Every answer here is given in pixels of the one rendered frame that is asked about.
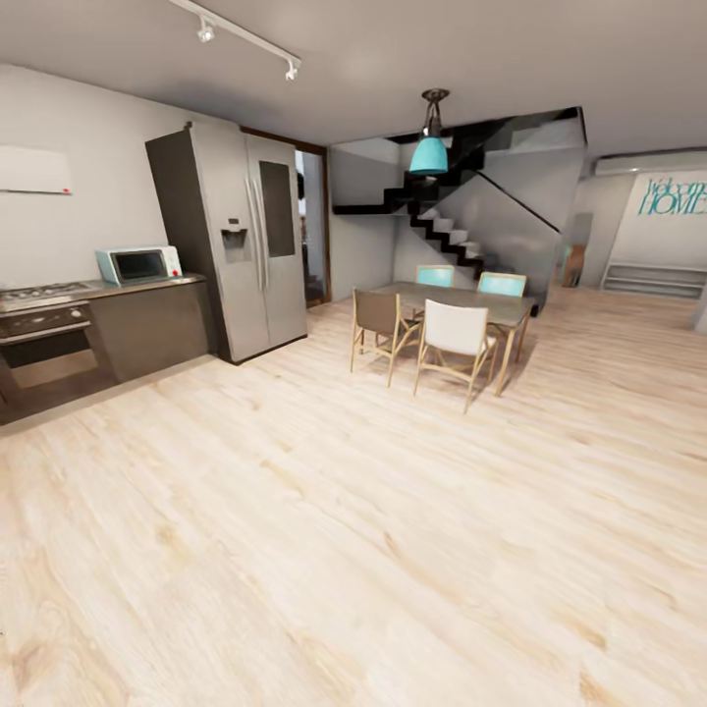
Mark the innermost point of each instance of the stairs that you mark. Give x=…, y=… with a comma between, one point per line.
x=463, y=215

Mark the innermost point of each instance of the oven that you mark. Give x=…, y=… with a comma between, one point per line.
x=46, y=348

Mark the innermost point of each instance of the breakfast table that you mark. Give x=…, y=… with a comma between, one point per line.
x=503, y=310

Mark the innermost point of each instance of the fixed window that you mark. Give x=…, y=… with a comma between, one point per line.
x=313, y=214

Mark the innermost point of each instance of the room light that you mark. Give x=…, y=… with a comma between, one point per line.
x=430, y=155

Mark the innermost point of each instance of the microwave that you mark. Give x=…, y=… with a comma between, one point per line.
x=138, y=263

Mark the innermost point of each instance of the standing mirror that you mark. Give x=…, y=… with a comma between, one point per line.
x=577, y=249

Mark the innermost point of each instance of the fridge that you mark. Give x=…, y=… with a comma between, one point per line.
x=230, y=206

